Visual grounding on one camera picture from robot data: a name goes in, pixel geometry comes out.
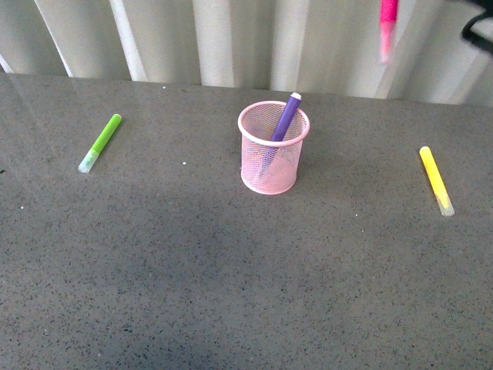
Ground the green pen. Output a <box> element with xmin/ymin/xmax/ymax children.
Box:
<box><xmin>78</xmin><ymin>114</ymin><xmax>122</xmax><ymax>173</ymax></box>

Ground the purple pen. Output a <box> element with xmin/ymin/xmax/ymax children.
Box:
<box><xmin>259</xmin><ymin>92</ymin><xmax>302</xmax><ymax>177</ymax></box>

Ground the pink pen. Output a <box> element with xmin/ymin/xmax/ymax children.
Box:
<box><xmin>379</xmin><ymin>0</ymin><xmax>399</xmax><ymax>64</ymax></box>

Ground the yellow pen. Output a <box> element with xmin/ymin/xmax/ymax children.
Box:
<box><xmin>419</xmin><ymin>146</ymin><xmax>454</xmax><ymax>217</ymax></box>

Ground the white curtain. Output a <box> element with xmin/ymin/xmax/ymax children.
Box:
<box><xmin>1</xmin><ymin>1</ymin><xmax>492</xmax><ymax>106</ymax></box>

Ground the pink mesh pen cup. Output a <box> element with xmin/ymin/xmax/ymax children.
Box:
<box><xmin>238</xmin><ymin>101</ymin><xmax>310</xmax><ymax>195</ymax></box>

